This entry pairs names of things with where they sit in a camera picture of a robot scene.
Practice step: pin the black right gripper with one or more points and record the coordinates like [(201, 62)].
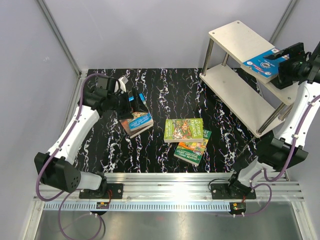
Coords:
[(282, 80)]

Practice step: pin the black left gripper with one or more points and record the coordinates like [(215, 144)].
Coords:
[(136, 105)]

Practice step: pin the blue 26-Storey Treehouse book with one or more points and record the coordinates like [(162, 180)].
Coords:
[(139, 119)]

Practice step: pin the blue back-cover book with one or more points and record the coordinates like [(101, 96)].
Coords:
[(265, 68)]

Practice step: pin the lime 65-Storey Treehouse book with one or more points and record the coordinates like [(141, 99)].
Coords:
[(187, 130)]

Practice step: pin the green 104-Storey Treehouse book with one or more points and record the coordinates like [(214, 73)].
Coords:
[(192, 153)]

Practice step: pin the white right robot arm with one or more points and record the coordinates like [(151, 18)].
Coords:
[(274, 155)]

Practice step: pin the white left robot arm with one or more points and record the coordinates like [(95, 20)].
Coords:
[(55, 168)]

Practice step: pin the dark Tale of Two Cities book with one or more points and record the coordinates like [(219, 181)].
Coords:
[(135, 131)]

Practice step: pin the white two-tier shelf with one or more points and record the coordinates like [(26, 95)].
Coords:
[(241, 43)]

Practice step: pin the left controller board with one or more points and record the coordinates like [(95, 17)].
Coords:
[(102, 205)]

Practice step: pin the controller board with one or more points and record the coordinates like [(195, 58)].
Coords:
[(102, 205), (238, 208)]

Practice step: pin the right controller board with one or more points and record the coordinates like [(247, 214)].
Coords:
[(238, 208)]

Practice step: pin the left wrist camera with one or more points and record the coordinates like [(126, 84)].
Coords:
[(120, 86)]

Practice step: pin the aluminium frame rail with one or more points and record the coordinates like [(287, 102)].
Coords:
[(185, 187)]

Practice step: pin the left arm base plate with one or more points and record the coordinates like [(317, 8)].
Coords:
[(117, 191)]

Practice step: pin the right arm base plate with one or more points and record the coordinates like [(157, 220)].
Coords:
[(220, 191)]

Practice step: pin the slotted cable duct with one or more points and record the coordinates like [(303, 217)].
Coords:
[(214, 206)]

